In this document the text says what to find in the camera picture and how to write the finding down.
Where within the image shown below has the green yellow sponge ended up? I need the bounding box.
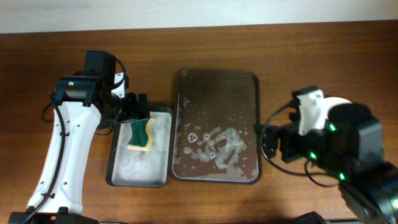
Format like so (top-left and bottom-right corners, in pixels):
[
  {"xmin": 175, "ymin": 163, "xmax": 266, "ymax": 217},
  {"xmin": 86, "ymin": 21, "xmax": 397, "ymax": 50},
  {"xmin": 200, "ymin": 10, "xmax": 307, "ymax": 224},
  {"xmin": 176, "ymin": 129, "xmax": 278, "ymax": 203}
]
[{"xmin": 127, "ymin": 118, "xmax": 154, "ymax": 151}]

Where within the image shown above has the white plate top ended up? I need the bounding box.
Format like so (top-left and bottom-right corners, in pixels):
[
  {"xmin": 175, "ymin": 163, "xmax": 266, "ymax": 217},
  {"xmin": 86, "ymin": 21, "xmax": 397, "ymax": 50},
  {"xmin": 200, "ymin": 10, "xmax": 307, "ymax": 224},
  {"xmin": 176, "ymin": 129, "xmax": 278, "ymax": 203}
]
[{"xmin": 323, "ymin": 97, "xmax": 351, "ymax": 110}]

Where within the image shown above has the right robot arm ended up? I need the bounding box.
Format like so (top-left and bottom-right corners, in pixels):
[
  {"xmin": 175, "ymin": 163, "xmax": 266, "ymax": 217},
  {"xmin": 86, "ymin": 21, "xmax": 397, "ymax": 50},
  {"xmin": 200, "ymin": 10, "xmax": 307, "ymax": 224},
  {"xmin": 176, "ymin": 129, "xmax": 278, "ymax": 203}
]
[{"xmin": 256, "ymin": 103, "xmax": 397, "ymax": 223}]

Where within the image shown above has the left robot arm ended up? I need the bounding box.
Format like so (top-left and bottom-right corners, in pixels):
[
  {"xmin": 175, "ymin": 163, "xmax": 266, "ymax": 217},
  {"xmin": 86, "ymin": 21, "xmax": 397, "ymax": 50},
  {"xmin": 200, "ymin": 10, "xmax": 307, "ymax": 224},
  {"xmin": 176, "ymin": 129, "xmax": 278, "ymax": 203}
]
[{"xmin": 9, "ymin": 73, "xmax": 149, "ymax": 223}]

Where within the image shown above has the small soapy metal tray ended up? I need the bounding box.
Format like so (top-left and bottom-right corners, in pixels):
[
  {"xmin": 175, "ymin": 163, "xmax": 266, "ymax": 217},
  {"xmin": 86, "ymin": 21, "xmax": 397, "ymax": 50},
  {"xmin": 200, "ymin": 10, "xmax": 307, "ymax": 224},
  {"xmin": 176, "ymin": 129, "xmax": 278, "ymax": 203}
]
[{"xmin": 105, "ymin": 106, "xmax": 172, "ymax": 188}]

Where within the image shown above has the large brown tray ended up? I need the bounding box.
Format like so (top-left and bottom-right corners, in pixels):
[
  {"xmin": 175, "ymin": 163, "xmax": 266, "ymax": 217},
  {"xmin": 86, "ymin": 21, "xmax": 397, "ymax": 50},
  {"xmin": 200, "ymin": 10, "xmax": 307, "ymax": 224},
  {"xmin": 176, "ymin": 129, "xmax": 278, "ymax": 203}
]
[{"xmin": 169, "ymin": 68, "xmax": 261, "ymax": 185}]

